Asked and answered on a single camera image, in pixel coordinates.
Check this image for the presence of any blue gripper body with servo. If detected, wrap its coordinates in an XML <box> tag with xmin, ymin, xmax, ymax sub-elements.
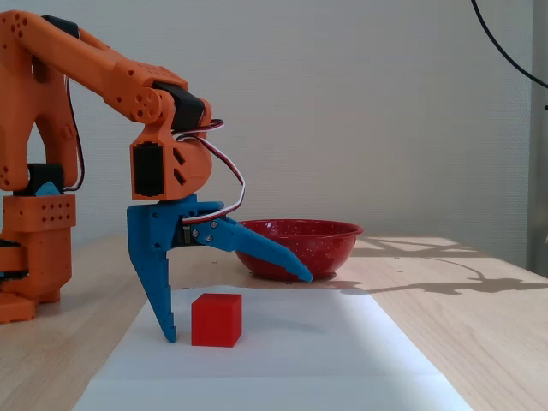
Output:
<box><xmin>126</xmin><ymin>194</ymin><xmax>225</xmax><ymax>252</ymax></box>

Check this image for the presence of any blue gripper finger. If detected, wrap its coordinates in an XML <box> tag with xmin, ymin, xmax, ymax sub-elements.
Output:
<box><xmin>182</xmin><ymin>216</ymin><xmax>314</xmax><ymax>283</ymax></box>
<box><xmin>128</xmin><ymin>247</ymin><xmax>178</xmax><ymax>343</ymax></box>

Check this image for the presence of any red cube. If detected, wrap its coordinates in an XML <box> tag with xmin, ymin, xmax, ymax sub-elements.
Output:
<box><xmin>190</xmin><ymin>292</ymin><xmax>244</xmax><ymax>348</ymax></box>

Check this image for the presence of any red speckled bowl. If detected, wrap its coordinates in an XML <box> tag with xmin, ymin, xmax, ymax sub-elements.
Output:
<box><xmin>235</xmin><ymin>218</ymin><xmax>366</xmax><ymax>283</ymax></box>

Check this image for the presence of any white paper sheet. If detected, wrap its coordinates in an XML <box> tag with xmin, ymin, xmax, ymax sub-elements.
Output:
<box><xmin>71</xmin><ymin>283</ymin><xmax>473</xmax><ymax>411</ymax></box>

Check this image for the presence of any red white black servo cable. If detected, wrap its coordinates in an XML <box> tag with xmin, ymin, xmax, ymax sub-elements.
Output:
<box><xmin>171</xmin><ymin>118</ymin><xmax>247</xmax><ymax>225</ymax></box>

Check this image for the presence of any dark arm servo cable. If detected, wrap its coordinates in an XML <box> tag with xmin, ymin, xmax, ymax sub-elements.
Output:
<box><xmin>63</xmin><ymin>75</ymin><xmax>86</xmax><ymax>193</ymax></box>

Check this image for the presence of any grey vertical post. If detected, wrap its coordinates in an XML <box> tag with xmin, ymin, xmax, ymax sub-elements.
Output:
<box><xmin>526</xmin><ymin>0</ymin><xmax>548</xmax><ymax>276</ymax></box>

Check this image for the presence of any thick black hanging cable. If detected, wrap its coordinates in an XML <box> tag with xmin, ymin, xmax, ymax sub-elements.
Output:
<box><xmin>470</xmin><ymin>0</ymin><xmax>548</xmax><ymax>90</ymax></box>

